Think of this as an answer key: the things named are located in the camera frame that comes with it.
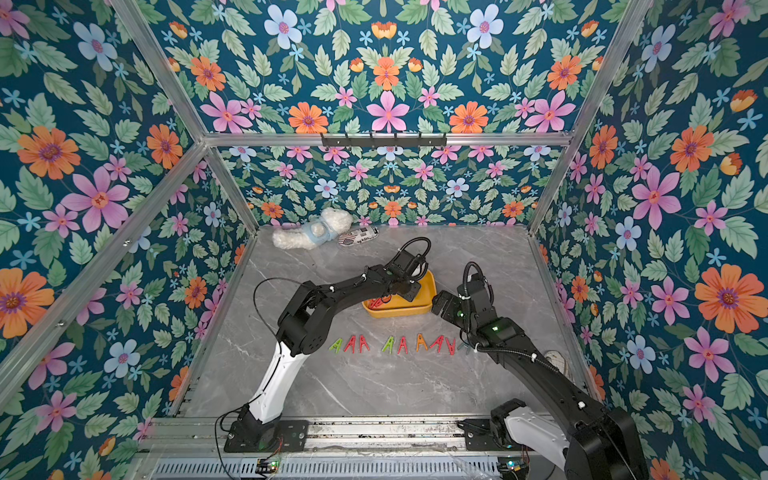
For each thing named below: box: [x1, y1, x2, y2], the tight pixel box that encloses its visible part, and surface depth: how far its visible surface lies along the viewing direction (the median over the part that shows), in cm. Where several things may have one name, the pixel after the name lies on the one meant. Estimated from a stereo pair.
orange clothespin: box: [415, 333, 429, 352], surface depth 90 cm
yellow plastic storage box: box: [362, 270, 437, 319], surface depth 93 cm
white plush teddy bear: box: [272, 207, 354, 250], surface depth 109 cm
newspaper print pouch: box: [338, 225, 379, 247], surface depth 117 cm
